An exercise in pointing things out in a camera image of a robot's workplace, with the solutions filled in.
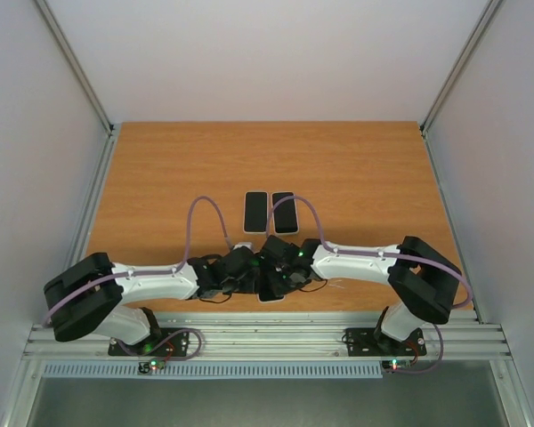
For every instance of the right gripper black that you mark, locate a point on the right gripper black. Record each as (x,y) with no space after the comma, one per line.
(272,282)

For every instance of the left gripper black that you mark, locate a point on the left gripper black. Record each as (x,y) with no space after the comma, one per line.
(251,285)

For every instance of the white phone case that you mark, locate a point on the white phone case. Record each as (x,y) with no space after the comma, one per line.
(268,301)

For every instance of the black phone silver edge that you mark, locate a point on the black phone silver edge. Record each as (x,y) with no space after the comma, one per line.
(285,215)

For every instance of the black phone dark edge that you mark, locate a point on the black phone dark edge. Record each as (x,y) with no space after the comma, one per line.
(255,212)

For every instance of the black phone pink edge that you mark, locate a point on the black phone pink edge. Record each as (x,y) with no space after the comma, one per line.
(270,285)

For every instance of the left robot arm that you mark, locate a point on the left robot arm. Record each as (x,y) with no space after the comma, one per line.
(93,296)

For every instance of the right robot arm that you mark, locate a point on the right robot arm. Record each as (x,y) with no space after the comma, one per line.
(425,282)

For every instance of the left controller board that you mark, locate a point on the left controller board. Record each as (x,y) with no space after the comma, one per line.
(150,367)

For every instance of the controller board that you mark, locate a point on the controller board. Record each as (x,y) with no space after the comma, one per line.
(393,365)
(150,367)

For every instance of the right controller board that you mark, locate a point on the right controller board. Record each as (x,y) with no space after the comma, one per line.
(393,365)

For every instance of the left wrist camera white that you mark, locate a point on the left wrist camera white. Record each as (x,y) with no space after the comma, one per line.
(248,245)

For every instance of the aluminium rail frame front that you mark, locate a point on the aluminium rail frame front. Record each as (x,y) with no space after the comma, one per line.
(318,335)

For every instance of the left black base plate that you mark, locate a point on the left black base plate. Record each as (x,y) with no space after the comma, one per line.
(174,343)

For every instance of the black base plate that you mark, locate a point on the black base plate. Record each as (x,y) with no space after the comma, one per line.
(366,342)
(174,343)

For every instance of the slotted grey cable duct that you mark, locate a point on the slotted grey cable duct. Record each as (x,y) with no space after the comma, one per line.
(217,370)

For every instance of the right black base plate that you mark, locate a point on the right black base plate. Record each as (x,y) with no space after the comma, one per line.
(366,342)

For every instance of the aluminium corner post left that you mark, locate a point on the aluminium corner post left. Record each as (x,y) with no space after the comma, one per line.
(68,53)

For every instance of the aluminium corner post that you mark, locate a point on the aluminium corner post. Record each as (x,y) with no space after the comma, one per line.
(68,53)
(480,28)

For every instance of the aluminium corner post right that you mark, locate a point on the aluminium corner post right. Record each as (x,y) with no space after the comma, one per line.
(480,28)

